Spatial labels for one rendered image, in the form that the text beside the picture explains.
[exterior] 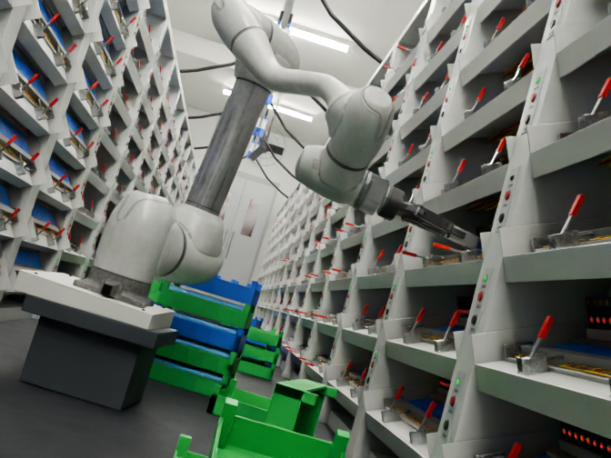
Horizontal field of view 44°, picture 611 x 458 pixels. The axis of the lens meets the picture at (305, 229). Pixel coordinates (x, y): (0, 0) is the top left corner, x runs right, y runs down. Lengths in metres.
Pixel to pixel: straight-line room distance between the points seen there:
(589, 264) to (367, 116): 0.64
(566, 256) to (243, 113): 1.17
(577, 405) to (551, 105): 0.62
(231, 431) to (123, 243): 0.78
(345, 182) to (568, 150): 0.56
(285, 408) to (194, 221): 0.77
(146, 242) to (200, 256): 0.21
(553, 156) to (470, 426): 0.47
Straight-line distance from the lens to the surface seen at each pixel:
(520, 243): 1.35
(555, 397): 1.04
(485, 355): 1.33
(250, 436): 1.21
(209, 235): 2.02
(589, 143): 1.19
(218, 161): 2.05
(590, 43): 1.34
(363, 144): 1.56
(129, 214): 1.88
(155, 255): 1.89
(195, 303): 2.49
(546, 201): 1.38
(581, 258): 1.08
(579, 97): 1.44
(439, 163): 2.07
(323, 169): 1.63
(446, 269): 1.65
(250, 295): 2.47
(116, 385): 1.83
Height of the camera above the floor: 0.32
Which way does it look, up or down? 7 degrees up
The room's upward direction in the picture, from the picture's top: 17 degrees clockwise
